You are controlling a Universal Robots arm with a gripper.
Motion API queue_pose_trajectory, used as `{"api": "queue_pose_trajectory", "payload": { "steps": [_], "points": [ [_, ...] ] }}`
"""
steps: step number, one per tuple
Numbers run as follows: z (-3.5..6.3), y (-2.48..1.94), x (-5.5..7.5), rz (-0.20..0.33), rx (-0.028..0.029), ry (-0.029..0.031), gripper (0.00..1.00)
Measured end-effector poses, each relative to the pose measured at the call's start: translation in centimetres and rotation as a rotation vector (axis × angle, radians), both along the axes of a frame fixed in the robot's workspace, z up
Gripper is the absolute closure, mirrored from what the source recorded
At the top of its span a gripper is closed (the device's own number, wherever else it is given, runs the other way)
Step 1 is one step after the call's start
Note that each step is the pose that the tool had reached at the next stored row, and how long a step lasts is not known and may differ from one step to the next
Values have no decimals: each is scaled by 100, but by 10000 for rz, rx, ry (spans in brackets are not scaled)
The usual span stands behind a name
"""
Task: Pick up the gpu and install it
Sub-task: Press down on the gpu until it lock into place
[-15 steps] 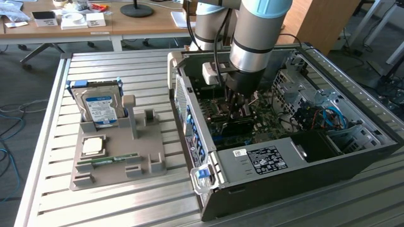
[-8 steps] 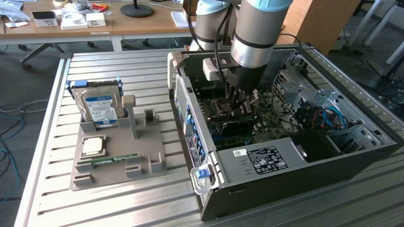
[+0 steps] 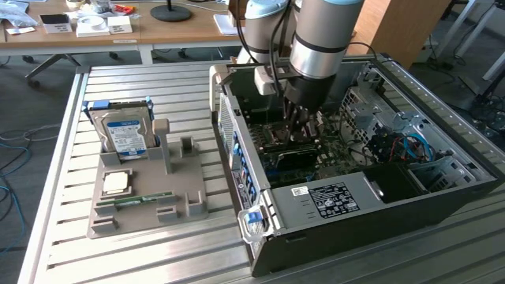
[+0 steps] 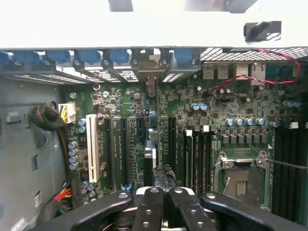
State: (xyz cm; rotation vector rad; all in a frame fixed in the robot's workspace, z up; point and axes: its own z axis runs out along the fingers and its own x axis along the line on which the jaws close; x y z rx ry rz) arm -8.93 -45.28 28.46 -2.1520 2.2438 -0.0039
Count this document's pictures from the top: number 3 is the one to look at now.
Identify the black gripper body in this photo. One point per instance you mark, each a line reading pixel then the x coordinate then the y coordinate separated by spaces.
pixel 310 91

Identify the green graphics card black fan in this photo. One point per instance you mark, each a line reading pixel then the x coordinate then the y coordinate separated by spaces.
pixel 297 161

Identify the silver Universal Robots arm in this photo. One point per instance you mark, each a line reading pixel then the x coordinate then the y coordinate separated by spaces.
pixel 321 44

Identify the CPU socket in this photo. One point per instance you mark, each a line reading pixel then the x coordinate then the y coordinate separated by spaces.
pixel 277 133

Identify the installed RAM stick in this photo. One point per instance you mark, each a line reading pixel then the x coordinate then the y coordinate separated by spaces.
pixel 301 147

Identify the green motherboard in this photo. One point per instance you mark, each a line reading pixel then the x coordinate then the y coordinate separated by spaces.
pixel 339 154

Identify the perforated metal disk bay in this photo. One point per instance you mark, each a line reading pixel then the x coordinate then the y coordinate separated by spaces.
pixel 363 109

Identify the blue expansion slot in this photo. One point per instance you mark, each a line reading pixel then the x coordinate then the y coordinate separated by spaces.
pixel 270 174

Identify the grey power supply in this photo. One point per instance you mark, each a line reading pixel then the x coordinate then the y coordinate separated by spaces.
pixel 293 207

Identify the white paper stack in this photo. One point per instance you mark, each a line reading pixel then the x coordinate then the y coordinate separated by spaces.
pixel 225 28

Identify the brown cardboard box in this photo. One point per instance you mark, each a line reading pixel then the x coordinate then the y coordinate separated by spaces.
pixel 237 9

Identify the blue release latch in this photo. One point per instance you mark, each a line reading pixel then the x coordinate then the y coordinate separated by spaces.
pixel 254 217

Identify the wooden desk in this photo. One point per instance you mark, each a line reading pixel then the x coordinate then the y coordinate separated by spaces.
pixel 39 40
pixel 186 32

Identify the slanted metal disk bay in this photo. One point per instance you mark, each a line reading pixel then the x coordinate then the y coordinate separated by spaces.
pixel 446 171

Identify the black open PC case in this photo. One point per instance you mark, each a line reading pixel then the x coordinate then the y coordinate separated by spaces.
pixel 355 236

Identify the grey parts rack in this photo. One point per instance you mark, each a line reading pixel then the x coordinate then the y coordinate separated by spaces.
pixel 150 183

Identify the hard disk blue carrier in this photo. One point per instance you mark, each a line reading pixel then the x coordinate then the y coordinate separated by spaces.
pixel 122 136

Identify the black round lamp base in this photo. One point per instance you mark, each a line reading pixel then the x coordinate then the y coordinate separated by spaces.
pixel 171 14

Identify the silver CPU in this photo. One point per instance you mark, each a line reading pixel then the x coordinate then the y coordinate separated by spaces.
pixel 115 183

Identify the green RAM stick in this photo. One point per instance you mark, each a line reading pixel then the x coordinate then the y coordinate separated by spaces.
pixel 126 202

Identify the plain white box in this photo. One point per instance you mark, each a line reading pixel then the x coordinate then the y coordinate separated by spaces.
pixel 119 26

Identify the white box with tape roll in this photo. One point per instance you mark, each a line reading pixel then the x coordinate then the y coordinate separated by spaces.
pixel 93 25

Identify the beige tape roll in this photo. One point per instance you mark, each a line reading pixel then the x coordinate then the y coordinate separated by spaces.
pixel 71 3

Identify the black and white box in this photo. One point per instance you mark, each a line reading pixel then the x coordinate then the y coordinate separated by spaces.
pixel 55 28

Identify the small white label card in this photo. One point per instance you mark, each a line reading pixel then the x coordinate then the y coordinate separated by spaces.
pixel 19 30

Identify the clear plastic bag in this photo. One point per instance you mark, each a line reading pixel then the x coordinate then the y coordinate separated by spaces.
pixel 17 16

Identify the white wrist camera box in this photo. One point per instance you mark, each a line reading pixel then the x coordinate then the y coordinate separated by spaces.
pixel 266 83

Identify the white table frame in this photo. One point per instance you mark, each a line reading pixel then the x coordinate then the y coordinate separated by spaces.
pixel 475 32

